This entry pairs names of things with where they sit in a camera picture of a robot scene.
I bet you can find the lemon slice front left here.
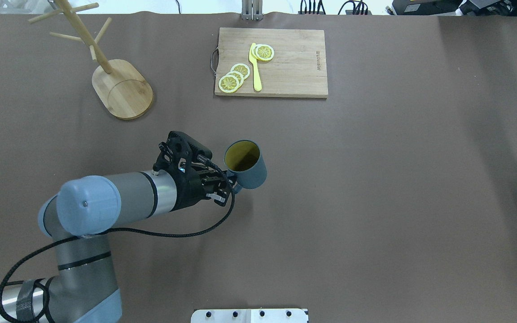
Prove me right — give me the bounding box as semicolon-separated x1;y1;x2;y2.
253;44;275;61

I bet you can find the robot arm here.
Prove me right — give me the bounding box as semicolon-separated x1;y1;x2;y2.
0;163;240;323

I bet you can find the lemon slice under knife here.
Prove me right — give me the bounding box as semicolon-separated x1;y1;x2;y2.
250;43;259;61

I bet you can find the lemon slice middle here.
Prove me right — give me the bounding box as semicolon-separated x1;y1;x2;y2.
227;71;245;85

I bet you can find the aluminium frame post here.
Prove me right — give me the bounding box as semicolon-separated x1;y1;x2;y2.
241;0;264;21

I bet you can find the yellow plastic knife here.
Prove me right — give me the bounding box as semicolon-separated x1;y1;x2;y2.
248;52;263;92

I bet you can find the dark blue cup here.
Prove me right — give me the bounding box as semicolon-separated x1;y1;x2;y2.
223;140;267;194

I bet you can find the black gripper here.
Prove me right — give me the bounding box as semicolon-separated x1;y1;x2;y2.
169;167;236;211

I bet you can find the wooden cup rack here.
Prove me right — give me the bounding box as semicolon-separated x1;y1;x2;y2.
28;0;154;120

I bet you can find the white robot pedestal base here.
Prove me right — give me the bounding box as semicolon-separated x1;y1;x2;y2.
190;308;310;323

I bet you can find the wooden cutting board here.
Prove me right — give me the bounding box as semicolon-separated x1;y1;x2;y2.
214;27;329;99

